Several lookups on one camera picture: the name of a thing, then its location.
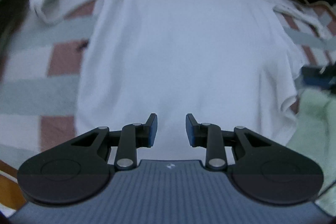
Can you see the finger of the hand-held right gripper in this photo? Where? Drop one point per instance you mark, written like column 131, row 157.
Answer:
column 315, row 78

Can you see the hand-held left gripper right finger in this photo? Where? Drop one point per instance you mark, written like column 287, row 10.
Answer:
column 189, row 130

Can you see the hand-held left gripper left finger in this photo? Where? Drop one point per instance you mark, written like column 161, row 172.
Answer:
column 153, row 132

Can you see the white t-shirt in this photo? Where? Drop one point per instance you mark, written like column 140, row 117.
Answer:
column 178, row 43

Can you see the light green cloth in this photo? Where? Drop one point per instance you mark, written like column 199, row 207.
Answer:
column 315, row 134

